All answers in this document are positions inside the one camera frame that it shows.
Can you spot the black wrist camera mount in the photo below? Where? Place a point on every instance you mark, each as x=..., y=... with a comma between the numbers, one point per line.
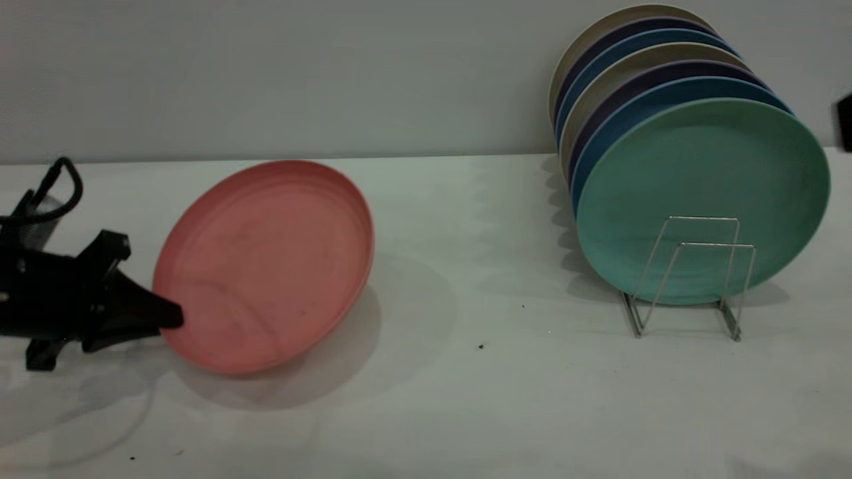
x=33, y=226

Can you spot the dark purple round plate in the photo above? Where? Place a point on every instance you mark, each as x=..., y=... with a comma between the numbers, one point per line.
x=685, y=69
x=649, y=23

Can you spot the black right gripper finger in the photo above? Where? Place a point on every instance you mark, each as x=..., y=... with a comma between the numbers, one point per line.
x=845, y=123

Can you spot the beige round plate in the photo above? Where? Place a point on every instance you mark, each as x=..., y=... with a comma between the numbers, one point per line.
x=639, y=10
x=659, y=52

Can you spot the pink round plate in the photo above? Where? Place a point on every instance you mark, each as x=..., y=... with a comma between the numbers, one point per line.
x=266, y=266

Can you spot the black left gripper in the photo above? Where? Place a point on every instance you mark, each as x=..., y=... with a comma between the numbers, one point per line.
x=46, y=293

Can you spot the green round plate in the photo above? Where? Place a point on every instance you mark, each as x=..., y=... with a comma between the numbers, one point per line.
x=699, y=166

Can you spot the blue round plate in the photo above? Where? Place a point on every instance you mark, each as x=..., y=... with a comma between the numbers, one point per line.
x=655, y=36
x=699, y=87

